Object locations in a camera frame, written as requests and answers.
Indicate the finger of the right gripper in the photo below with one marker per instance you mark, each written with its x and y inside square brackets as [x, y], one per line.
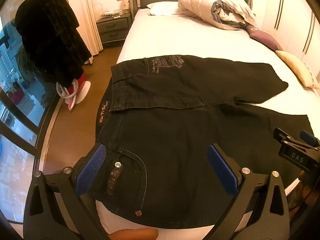
[283, 138]
[309, 139]

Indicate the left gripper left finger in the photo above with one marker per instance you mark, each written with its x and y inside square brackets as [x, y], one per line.
[54, 209]

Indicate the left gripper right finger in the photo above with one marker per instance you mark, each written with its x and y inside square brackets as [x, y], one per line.
[259, 208]

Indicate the black denim pants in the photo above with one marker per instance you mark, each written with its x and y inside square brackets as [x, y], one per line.
[157, 119]

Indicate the left hand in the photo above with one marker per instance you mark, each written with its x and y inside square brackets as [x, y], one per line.
[135, 234]

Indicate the yellow cushion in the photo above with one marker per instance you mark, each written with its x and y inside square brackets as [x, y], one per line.
[300, 69]

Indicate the purple cushion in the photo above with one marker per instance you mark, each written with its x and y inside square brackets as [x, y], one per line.
[263, 37]

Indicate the red and white stand base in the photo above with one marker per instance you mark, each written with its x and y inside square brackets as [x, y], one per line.
[76, 93]

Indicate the white wardrobe doors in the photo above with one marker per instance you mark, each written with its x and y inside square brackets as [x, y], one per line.
[294, 25]

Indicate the cream and blue duvet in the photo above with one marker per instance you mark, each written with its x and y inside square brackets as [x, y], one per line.
[223, 14]

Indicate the white pillow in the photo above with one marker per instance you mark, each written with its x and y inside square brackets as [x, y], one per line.
[166, 8]

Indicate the black garment on stand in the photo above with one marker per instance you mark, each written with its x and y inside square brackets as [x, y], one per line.
[50, 38]

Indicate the grey bedside table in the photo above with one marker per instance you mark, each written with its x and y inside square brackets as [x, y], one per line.
[114, 29]

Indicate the items on bedside table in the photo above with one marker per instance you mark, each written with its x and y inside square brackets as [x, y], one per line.
[124, 9]

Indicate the cream curtain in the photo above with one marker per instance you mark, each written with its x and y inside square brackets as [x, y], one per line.
[88, 30]

